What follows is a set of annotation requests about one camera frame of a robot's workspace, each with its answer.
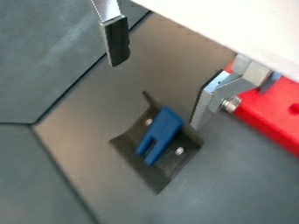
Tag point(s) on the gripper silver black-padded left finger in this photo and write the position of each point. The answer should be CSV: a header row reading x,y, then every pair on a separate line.
x,y
114,27

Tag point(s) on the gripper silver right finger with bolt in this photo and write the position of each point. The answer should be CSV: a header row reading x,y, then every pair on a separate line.
x,y
219,91

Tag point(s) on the dark blue square-circle object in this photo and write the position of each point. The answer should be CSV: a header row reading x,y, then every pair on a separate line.
x,y
162,131

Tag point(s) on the black curved fixture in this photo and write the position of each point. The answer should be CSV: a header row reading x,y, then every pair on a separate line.
x,y
178,154

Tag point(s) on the red shape-sorter block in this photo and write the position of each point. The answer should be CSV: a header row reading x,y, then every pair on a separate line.
x,y
272,112

